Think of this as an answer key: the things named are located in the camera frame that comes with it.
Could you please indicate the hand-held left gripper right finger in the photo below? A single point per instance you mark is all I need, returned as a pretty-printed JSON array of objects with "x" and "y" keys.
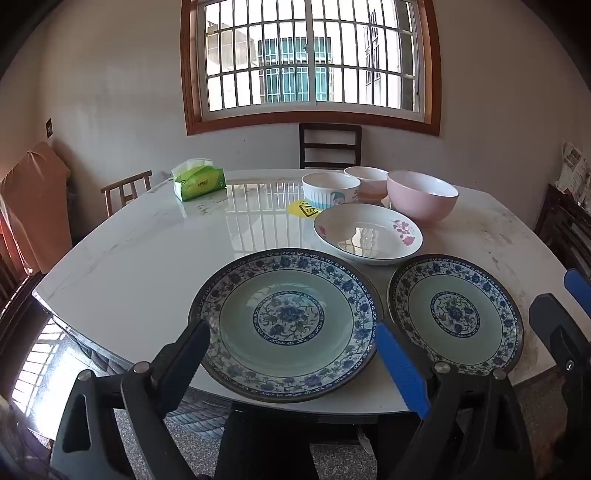
[{"x": 399, "y": 364}]

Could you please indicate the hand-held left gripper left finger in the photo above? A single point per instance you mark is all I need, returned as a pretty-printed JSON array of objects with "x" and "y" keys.
[{"x": 184, "y": 357}]

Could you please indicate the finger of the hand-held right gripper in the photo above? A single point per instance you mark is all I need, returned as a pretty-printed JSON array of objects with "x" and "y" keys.
[
  {"x": 578, "y": 285},
  {"x": 556, "y": 323}
]

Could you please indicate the small blue floral plate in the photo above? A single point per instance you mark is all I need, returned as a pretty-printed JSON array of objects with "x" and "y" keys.
[{"x": 455, "y": 314}]

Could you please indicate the large blue floral plate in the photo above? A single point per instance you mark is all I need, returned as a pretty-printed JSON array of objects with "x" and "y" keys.
[{"x": 286, "y": 318}]

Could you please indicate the white plate with pink flowers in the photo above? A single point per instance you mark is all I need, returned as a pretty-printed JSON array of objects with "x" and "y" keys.
[{"x": 367, "y": 235}]

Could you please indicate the white bowl with cartoon print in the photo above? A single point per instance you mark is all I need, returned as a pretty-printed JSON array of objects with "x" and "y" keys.
[{"x": 330, "y": 191}]

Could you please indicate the dark carved wooden chair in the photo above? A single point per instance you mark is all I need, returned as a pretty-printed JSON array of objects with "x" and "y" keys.
[{"x": 563, "y": 226}]

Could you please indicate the stack of newspapers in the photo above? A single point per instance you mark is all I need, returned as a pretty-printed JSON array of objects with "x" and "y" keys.
[{"x": 575, "y": 168}]

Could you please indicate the person's dark pants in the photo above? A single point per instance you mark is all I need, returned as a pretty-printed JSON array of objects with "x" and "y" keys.
[{"x": 268, "y": 447}]

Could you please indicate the dark brown wooden chair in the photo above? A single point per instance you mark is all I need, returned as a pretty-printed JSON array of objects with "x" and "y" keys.
[{"x": 16, "y": 314}]

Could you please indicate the green tissue pack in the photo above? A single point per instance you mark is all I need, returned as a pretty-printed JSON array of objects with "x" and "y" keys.
[{"x": 201, "y": 182}]

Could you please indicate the light wooden chair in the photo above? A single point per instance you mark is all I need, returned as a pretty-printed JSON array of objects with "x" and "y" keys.
[{"x": 124, "y": 189}]

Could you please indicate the yellow round warning sticker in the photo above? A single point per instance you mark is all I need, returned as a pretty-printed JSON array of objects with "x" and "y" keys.
[{"x": 302, "y": 210}]

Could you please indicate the white bowl with pink ribs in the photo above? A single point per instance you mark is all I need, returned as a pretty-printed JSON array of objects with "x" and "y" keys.
[{"x": 369, "y": 182}]

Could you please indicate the orange board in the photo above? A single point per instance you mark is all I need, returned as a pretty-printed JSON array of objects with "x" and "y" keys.
[{"x": 37, "y": 203}]

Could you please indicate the dark slatted chair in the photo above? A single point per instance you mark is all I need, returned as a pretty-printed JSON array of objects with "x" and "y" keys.
[{"x": 330, "y": 147}]

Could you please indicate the dark wall switch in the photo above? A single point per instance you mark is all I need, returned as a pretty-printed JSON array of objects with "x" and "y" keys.
[{"x": 49, "y": 128}]

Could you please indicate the barred window with wooden frame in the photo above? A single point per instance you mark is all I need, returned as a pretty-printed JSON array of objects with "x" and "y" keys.
[{"x": 309, "y": 55}]

